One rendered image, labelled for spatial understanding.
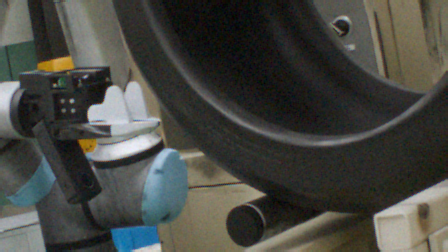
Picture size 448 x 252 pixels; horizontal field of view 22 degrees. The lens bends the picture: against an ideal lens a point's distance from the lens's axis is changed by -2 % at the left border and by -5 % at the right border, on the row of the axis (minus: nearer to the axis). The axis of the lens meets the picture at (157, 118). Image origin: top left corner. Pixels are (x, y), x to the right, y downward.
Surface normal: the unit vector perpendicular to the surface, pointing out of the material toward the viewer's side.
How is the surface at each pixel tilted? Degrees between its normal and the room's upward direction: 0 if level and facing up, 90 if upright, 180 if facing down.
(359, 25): 90
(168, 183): 97
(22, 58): 90
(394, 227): 90
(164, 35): 69
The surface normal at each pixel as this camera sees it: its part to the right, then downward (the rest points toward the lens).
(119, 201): -0.44, 0.32
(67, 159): 0.61, -0.48
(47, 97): -0.63, 0.17
